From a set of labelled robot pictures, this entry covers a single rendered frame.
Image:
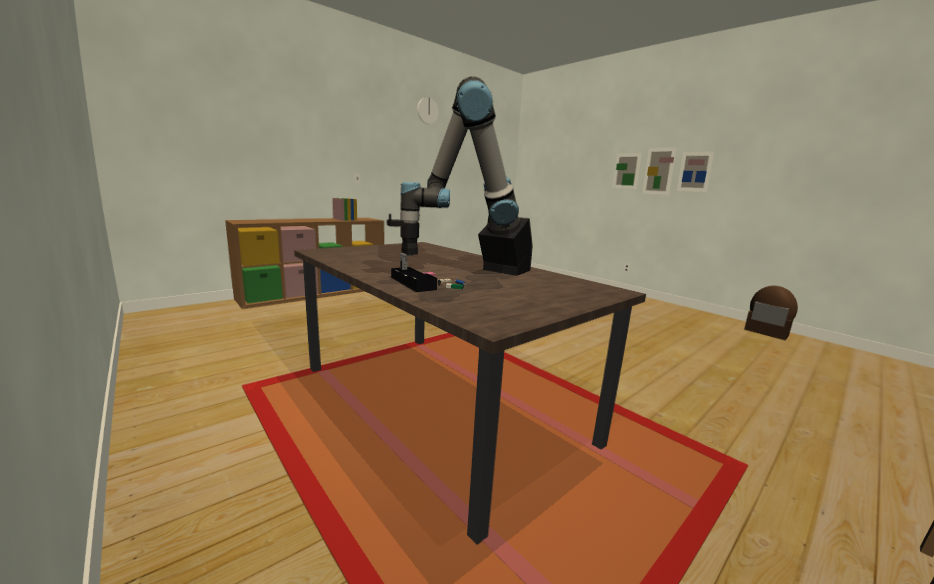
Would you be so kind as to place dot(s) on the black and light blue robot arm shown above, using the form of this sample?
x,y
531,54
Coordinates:
x,y
475,103

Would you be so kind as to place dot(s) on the black rack of bins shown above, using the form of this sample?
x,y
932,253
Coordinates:
x,y
415,280

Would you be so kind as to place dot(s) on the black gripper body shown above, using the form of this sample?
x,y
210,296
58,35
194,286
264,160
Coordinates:
x,y
409,230

